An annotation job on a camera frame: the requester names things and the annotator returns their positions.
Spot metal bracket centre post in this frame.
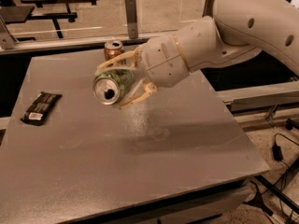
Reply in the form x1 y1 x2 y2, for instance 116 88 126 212
125 0 138 39

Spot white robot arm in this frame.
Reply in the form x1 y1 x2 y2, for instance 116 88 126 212
93 0 299 107

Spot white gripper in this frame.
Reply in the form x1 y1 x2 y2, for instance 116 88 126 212
95 34 190 109

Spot metal bracket left post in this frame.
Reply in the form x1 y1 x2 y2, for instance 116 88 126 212
0 16 17 49

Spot black tripod stand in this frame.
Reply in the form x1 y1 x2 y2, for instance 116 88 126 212
242 159 299 217

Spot metal bracket post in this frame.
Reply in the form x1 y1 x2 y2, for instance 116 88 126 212
125 0 138 39
203 0 215 17
0 16 17 49

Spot metal bracket right post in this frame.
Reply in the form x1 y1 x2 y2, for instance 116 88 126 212
203 0 215 17

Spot black power adapter with cable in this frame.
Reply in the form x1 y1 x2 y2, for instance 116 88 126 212
272 133 298 163

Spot metal barrier rail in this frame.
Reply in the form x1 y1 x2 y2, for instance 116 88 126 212
0 30 176 56

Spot black snack bar wrapper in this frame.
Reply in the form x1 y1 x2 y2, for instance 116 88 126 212
21 91 62 126

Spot green soda can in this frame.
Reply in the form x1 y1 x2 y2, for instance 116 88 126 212
93 70 135 105

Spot orange soda can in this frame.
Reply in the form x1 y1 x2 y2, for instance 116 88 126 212
104 40 125 61

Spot black background table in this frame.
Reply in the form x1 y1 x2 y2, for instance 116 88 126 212
21 0 99 38

